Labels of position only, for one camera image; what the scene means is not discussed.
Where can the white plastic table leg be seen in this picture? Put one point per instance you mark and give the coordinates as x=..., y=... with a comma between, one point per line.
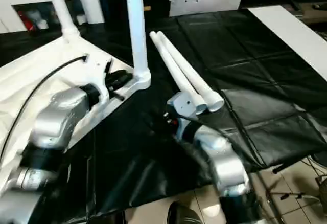
x=61, y=9
x=136, y=29
x=176, y=73
x=194, y=75

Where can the white plastic table top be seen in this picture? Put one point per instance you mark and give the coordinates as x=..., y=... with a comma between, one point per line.
x=25, y=68

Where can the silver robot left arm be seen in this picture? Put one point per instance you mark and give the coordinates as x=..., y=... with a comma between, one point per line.
x=56, y=116

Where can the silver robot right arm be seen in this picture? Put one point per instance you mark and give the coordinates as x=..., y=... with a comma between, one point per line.
x=224, y=157

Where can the small white cup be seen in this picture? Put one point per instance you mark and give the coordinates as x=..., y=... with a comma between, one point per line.
x=42, y=25
x=80, y=19

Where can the dark robot right foot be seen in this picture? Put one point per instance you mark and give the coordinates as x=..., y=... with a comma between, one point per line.
x=184, y=213

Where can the red figurine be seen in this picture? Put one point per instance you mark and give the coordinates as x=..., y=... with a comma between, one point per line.
x=29, y=24

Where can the black stand leg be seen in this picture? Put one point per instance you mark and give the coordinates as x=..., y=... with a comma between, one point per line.
x=299, y=162

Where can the white flat board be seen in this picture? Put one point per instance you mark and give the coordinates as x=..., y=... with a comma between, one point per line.
x=293, y=32

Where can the brown woven basket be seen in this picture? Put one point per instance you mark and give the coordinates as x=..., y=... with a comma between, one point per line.
x=322, y=187

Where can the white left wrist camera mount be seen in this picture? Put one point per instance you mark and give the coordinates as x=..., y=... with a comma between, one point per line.
x=97, y=73

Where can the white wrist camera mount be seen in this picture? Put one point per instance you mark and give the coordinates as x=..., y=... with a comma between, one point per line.
x=97, y=73
x=184, y=103

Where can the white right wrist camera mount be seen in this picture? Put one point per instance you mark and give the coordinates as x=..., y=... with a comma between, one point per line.
x=184, y=103

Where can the chrome tube frame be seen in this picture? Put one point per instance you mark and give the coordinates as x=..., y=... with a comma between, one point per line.
x=286, y=196

